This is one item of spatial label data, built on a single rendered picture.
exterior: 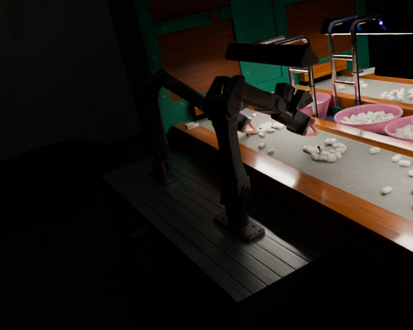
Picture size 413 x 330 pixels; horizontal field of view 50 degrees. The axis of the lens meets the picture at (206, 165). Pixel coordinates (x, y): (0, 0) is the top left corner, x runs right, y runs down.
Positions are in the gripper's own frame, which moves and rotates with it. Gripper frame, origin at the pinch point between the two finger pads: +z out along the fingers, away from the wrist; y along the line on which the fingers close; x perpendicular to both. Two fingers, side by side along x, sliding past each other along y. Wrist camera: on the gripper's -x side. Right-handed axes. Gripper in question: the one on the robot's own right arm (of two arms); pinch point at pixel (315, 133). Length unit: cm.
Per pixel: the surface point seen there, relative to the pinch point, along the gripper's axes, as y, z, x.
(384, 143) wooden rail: -16.2, 15.5, -6.1
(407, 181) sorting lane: -38.7, 6.3, 4.6
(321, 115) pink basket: 45, 36, -14
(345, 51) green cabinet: 87, 65, -62
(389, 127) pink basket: -4.9, 26.6, -14.5
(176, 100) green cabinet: 87, -20, 8
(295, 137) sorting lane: 20.3, 8.5, 3.0
